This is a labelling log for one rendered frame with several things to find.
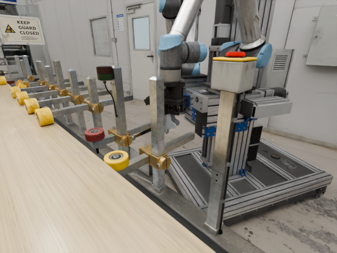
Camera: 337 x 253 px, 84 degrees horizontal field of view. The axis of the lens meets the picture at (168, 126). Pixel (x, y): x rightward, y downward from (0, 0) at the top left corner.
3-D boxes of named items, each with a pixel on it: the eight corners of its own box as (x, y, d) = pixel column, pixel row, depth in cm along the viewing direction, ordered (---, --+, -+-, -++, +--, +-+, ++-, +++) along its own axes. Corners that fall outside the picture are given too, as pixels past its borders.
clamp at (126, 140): (117, 135, 97) (116, 126, 95) (133, 144, 88) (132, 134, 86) (107, 139, 93) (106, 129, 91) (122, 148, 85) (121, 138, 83)
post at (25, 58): (38, 101, 210) (25, 54, 192) (39, 101, 208) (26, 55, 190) (34, 101, 208) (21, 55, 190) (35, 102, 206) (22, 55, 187)
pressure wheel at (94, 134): (102, 146, 91) (98, 124, 87) (110, 152, 86) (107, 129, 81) (85, 152, 86) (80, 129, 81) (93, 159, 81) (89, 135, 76)
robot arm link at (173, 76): (156, 69, 65) (166, 67, 72) (156, 83, 67) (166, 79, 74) (176, 70, 62) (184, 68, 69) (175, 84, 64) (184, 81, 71)
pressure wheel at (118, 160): (110, 175, 70) (106, 149, 66) (132, 175, 71) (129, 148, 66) (105, 191, 63) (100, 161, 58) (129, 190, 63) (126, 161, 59)
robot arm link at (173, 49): (188, 34, 62) (168, 33, 58) (187, 69, 66) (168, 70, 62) (174, 35, 68) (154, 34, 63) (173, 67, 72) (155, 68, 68)
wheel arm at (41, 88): (82, 84, 171) (81, 80, 170) (84, 85, 169) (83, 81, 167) (14, 93, 138) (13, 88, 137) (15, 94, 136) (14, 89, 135)
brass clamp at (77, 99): (76, 99, 126) (75, 92, 124) (85, 103, 117) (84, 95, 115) (67, 101, 122) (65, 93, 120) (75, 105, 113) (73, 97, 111)
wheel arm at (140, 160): (189, 138, 94) (189, 130, 93) (194, 140, 92) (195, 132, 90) (111, 177, 66) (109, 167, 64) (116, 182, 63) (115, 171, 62)
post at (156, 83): (159, 189, 81) (156, 75, 63) (165, 193, 79) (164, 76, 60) (153, 193, 79) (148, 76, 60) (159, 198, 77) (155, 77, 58)
